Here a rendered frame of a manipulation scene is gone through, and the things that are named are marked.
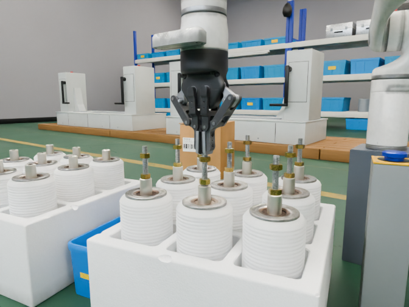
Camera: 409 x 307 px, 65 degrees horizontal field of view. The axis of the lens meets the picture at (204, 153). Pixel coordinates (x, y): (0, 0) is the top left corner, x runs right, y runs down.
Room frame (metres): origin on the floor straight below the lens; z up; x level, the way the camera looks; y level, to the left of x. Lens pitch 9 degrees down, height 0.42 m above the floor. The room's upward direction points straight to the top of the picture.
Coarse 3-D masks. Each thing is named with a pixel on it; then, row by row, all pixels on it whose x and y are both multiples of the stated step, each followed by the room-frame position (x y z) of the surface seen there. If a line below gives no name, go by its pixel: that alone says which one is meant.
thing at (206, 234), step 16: (176, 208) 0.51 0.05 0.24; (224, 208) 0.49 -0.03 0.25; (192, 224) 0.47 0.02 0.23; (208, 224) 0.47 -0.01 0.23; (224, 224) 0.48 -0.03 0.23; (192, 240) 0.47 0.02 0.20; (208, 240) 0.47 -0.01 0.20; (224, 240) 0.48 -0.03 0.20; (208, 256) 0.47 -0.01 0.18; (224, 256) 0.48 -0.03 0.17
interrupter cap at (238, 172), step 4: (236, 172) 0.73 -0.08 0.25; (240, 172) 0.74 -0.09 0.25; (252, 172) 0.74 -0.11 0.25; (256, 172) 0.73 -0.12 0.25; (260, 172) 0.73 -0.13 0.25; (236, 176) 0.70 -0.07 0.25; (240, 176) 0.70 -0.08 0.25; (244, 176) 0.69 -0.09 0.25; (248, 176) 0.69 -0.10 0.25; (252, 176) 0.69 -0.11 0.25; (256, 176) 0.70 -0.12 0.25
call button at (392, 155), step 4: (384, 152) 0.57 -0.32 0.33; (388, 152) 0.56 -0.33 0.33; (392, 152) 0.56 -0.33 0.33; (396, 152) 0.56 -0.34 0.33; (400, 152) 0.56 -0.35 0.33; (404, 152) 0.56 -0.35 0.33; (384, 156) 0.57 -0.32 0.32; (388, 156) 0.56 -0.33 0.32; (392, 156) 0.55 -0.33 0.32; (396, 156) 0.55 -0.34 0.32; (400, 156) 0.55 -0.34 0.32; (404, 156) 0.55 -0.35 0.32; (392, 160) 0.56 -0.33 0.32; (396, 160) 0.55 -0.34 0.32; (400, 160) 0.55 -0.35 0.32
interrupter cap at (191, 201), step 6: (186, 198) 0.53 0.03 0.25; (192, 198) 0.53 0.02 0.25; (216, 198) 0.53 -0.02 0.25; (222, 198) 0.53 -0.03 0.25; (186, 204) 0.49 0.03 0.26; (192, 204) 0.50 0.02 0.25; (198, 204) 0.51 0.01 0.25; (210, 204) 0.51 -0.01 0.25; (216, 204) 0.50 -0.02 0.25; (222, 204) 0.49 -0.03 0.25
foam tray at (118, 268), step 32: (320, 224) 0.60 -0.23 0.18; (96, 256) 0.52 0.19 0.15; (128, 256) 0.49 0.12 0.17; (160, 256) 0.47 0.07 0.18; (192, 256) 0.46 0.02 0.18; (320, 256) 0.46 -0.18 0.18; (96, 288) 0.52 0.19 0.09; (128, 288) 0.49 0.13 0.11; (160, 288) 0.46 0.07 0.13; (192, 288) 0.44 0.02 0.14; (224, 288) 0.42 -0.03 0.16; (256, 288) 0.40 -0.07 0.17; (288, 288) 0.38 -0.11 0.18; (320, 288) 0.38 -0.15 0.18
